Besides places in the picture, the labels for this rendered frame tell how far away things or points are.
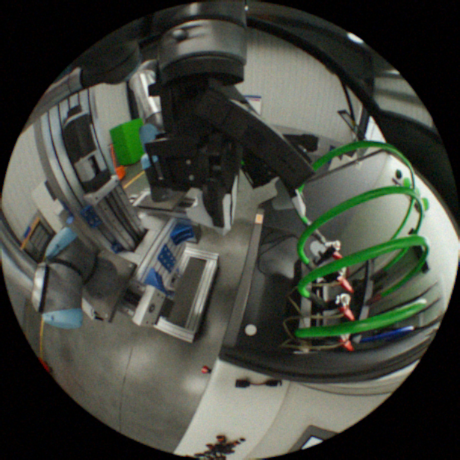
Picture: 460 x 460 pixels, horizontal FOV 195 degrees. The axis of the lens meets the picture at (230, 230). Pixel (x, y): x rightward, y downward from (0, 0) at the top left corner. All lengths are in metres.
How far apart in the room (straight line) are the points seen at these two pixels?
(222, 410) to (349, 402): 0.31
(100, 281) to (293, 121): 6.92
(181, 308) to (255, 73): 7.33
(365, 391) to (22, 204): 6.27
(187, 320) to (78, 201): 1.08
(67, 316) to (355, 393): 0.55
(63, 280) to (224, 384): 0.45
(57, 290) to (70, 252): 0.11
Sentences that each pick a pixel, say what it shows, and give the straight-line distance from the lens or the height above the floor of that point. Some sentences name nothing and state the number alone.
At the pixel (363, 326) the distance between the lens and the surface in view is 0.18.
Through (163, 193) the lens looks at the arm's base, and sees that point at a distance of 0.68.
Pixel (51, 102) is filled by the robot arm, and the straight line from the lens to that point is 0.33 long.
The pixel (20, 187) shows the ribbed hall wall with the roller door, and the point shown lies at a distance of 6.03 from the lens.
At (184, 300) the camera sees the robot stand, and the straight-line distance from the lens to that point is 1.27.
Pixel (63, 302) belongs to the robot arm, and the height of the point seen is 1.23.
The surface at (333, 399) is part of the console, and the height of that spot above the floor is 1.14.
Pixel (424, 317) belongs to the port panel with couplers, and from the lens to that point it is 0.55.
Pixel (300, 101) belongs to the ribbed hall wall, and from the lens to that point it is 6.91.
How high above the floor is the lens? 1.39
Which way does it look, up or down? 49 degrees down
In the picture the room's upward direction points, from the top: straight up
